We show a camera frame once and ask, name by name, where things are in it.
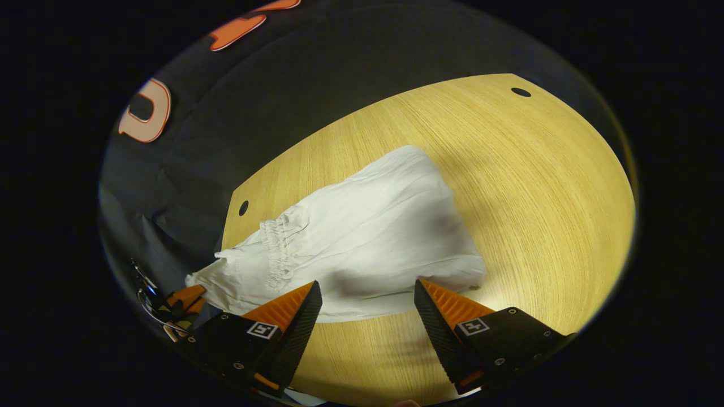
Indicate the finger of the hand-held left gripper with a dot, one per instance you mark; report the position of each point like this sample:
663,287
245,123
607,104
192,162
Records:
189,297

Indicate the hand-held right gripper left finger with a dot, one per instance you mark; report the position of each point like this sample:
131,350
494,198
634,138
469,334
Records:
294,333

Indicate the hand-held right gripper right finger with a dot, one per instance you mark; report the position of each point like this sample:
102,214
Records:
441,333

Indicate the white jeans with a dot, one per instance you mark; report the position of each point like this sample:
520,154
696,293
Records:
367,237

